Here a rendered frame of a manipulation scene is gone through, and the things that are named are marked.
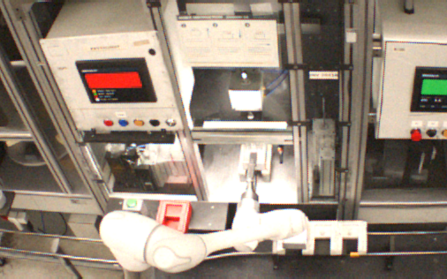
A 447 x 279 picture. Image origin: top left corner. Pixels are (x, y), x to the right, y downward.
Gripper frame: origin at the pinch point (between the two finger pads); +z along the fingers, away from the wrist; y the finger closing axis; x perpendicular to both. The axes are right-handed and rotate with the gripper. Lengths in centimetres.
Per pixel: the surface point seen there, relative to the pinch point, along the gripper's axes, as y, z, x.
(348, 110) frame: 47, -13, -38
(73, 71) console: 68, -15, 54
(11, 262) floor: -101, -10, 165
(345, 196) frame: -4.8, -13.0, -38.7
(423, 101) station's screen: 55, -17, -63
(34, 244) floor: -100, 6, 153
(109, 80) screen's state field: 65, -17, 40
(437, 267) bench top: -32, -33, -83
